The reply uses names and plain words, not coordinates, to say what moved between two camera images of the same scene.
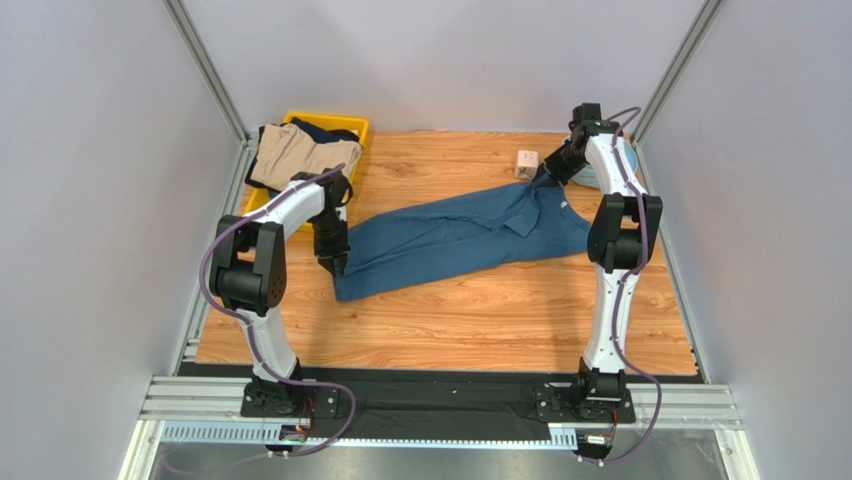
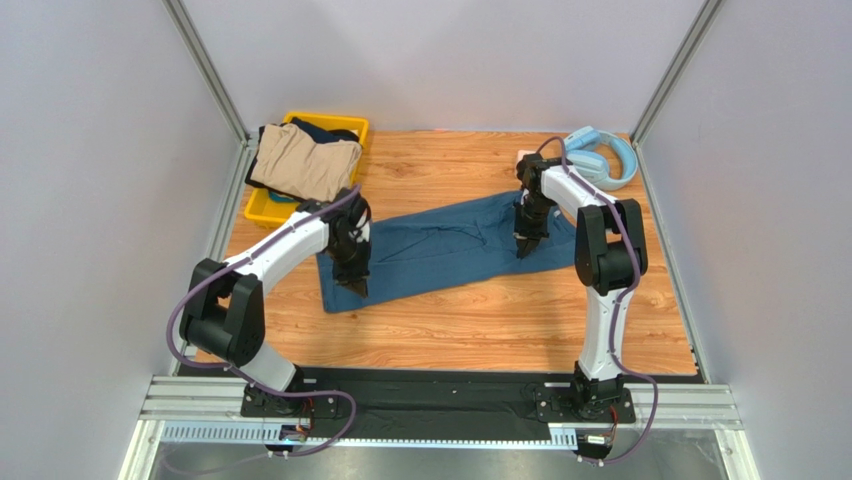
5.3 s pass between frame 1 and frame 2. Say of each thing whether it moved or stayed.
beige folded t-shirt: stayed
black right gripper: moved
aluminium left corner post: stayed
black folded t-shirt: stayed
